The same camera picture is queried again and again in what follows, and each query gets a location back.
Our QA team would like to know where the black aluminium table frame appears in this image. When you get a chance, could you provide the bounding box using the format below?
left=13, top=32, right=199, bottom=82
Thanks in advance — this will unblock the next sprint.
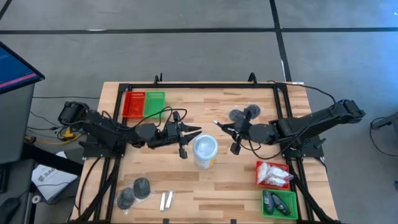
left=70, top=72, right=340, bottom=224

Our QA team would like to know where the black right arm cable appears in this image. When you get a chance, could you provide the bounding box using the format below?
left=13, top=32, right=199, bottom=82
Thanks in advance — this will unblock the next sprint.
left=267, top=80, right=337, bottom=106

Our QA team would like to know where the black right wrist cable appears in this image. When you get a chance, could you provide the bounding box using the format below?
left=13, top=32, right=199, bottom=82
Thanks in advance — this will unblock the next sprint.
left=239, top=136, right=300, bottom=161

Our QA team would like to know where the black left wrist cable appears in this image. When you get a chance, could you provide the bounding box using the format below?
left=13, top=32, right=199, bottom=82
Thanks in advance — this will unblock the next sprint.
left=102, top=106, right=188, bottom=128

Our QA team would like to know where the clear bag of cotton balls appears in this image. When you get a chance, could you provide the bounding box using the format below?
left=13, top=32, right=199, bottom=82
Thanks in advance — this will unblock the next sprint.
left=264, top=175, right=289, bottom=188
left=269, top=165, right=295, bottom=181
left=256, top=161, right=271, bottom=184

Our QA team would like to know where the monitor with blue screen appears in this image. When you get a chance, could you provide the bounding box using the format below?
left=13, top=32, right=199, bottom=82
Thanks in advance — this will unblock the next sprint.
left=0, top=41, right=46, bottom=96

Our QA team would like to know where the red plastic basket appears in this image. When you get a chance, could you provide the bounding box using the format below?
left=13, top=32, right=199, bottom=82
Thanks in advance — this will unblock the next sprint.
left=122, top=91, right=146, bottom=120
left=256, top=161, right=291, bottom=191

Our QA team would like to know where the white wipes canister yellow label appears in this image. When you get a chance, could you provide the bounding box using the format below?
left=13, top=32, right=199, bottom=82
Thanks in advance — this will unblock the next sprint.
left=192, top=133, right=220, bottom=170

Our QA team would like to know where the green plastic basket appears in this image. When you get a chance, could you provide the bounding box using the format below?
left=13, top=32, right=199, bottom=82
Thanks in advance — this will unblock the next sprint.
left=261, top=189, right=299, bottom=221
left=143, top=91, right=167, bottom=119

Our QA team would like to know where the white printed booklet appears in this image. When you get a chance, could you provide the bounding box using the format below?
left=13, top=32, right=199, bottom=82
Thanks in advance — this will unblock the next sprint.
left=30, top=151, right=78, bottom=202

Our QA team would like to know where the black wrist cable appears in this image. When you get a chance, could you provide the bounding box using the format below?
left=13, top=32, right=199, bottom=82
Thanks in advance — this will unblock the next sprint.
left=102, top=106, right=188, bottom=128
left=239, top=136, right=300, bottom=161

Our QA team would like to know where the black computer mouse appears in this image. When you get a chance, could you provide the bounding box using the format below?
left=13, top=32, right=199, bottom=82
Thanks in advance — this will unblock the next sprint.
left=0, top=197, right=20, bottom=224

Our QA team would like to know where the curved black floor cable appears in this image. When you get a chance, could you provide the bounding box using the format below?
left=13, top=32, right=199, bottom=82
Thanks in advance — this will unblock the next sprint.
left=369, top=116, right=398, bottom=158

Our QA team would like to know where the yellow floor cable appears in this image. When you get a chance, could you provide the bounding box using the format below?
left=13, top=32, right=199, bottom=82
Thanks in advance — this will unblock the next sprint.
left=24, top=126, right=83, bottom=146

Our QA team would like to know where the black oval device grey label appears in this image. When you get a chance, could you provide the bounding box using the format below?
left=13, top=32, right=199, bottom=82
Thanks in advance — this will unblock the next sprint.
left=262, top=189, right=275, bottom=215

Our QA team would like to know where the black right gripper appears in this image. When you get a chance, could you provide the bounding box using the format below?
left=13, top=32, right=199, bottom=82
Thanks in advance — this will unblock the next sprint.
left=213, top=109, right=253, bottom=156

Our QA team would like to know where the thin black floor cable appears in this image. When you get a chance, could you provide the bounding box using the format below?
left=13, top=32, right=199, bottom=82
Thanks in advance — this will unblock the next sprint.
left=32, top=95, right=101, bottom=100

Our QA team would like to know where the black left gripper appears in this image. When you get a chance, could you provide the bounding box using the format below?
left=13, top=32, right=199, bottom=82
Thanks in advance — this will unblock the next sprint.
left=157, top=110, right=202, bottom=159

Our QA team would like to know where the black desk edge bar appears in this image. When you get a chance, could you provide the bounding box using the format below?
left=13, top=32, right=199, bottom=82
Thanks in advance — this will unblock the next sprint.
left=21, top=142, right=84, bottom=177

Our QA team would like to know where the grey stand leg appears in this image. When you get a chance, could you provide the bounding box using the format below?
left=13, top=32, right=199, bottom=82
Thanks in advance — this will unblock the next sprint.
left=371, top=111, right=398, bottom=130

